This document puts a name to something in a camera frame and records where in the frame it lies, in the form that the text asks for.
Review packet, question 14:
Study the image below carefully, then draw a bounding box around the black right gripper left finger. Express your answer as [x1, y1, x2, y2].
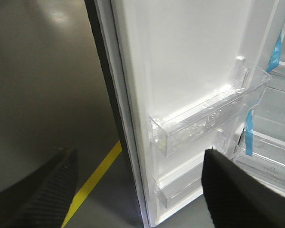
[0, 148, 78, 228]

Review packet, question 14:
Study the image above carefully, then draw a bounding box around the clear door bin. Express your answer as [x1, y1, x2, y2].
[154, 129, 240, 209]
[149, 57, 272, 157]

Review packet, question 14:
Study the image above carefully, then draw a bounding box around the dark grey fridge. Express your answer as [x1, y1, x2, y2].
[235, 20, 285, 196]

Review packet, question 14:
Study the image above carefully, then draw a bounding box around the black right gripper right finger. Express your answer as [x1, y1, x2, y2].
[201, 149, 285, 228]

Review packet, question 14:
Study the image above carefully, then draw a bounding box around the clear lower door bin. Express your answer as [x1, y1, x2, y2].
[149, 57, 272, 157]

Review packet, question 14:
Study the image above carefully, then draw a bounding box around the clear bottom door bin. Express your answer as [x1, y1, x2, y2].
[154, 129, 240, 209]

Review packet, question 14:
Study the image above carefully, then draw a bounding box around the fridge door white inside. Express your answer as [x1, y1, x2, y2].
[85, 0, 285, 228]

